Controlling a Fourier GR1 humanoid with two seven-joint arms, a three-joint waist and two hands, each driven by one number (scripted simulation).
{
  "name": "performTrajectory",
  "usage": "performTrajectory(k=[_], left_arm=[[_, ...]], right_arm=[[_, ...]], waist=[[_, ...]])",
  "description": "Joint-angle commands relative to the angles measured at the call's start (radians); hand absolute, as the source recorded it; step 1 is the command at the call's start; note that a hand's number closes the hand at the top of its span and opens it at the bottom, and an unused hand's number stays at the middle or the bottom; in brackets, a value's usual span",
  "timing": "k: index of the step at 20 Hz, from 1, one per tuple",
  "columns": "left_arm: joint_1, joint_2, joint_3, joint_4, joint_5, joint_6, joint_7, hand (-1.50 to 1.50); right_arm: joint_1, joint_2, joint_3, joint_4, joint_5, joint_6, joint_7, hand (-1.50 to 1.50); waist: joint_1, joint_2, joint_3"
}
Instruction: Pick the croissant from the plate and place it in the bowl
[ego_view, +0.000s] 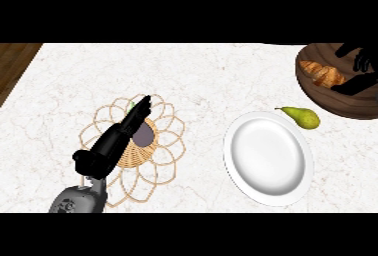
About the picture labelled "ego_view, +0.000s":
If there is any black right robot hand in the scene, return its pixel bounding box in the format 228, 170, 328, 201
330, 42, 378, 97

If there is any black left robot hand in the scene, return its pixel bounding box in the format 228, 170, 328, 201
71, 95, 154, 181

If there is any brown wooden bowl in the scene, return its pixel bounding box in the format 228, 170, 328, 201
294, 42, 378, 121

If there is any woven wicker placemat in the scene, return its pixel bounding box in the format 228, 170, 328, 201
79, 93, 188, 209

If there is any white plate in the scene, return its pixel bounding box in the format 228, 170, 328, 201
222, 110, 315, 208

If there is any purple eggplant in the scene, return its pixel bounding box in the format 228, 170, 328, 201
129, 101, 157, 148

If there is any green pear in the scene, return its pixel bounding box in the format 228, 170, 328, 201
273, 106, 322, 131

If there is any golden croissant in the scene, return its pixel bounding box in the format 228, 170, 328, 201
299, 60, 349, 89

